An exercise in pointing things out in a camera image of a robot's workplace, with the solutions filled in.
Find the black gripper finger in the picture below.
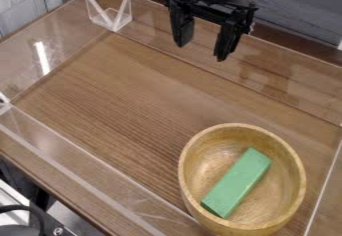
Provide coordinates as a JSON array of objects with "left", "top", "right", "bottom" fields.
[
  {"left": 213, "top": 20, "right": 241, "bottom": 62},
  {"left": 169, "top": 2, "right": 193, "bottom": 47}
]

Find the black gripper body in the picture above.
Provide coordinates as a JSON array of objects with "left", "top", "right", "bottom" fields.
[{"left": 165, "top": 0, "right": 257, "bottom": 34}]

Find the green rectangular block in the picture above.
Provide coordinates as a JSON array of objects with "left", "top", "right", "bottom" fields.
[{"left": 200, "top": 148, "right": 271, "bottom": 219}]

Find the brown wooden bowl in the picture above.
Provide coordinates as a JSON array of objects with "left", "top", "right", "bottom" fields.
[{"left": 177, "top": 123, "right": 307, "bottom": 236}]

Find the clear acrylic corner bracket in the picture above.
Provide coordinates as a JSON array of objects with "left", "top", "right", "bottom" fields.
[{"left": 85, "top": 0, "right": 132, "bottom": 32}]

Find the clear acrylic tray wall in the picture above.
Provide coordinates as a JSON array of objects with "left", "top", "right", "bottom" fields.
[{"left": 0, "top": 0, "right": 342, "bottom": 236}]

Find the black cable bottom left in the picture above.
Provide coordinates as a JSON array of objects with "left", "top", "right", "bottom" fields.
[{"left": 0, "top": 204, "right": 48, "bottom": 236}]

